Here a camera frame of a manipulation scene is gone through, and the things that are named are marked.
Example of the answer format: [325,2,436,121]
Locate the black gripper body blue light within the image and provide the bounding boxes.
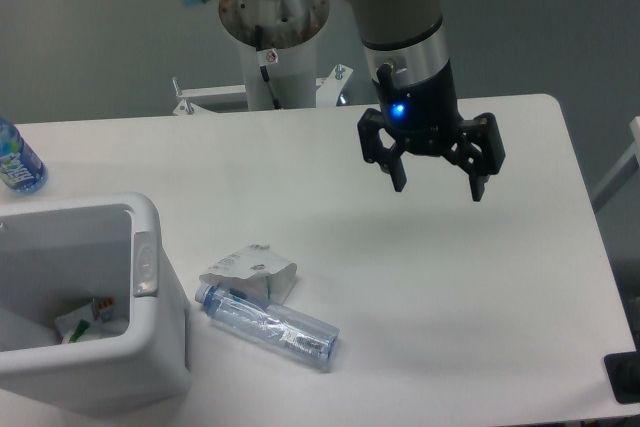
[374,62,461,156]

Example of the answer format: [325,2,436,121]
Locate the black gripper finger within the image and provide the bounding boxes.
[357,108,407,192]
[442,113,506,202]

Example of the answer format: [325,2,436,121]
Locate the white paper bag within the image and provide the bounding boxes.
[199,244,297,304]

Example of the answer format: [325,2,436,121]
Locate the crushed clear plastic bottle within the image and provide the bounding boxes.
[195,283,339,371]

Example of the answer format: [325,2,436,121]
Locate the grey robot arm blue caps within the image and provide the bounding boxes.
[181,0,505,200]

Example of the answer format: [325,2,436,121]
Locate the green white trash in can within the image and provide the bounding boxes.
[54,297,129,344]

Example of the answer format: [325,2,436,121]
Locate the white plastic trash can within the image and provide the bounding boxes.
[1,193,191,414]

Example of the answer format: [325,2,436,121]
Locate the black table clamp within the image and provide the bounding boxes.
[604,351,639,405]

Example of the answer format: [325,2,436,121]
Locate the blue labelled water bottle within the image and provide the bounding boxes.
[1,118,48,194]

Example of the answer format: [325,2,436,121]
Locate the white frame at right edge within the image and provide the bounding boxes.
[591,116,639,212]

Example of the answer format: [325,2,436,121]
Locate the black cable on pedestal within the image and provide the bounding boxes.
[253,24,283,111]

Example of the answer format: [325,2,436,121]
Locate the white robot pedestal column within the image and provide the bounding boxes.
[219,0,329,82]

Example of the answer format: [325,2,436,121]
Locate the white metal base frame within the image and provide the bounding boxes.
[172,64,353,115]

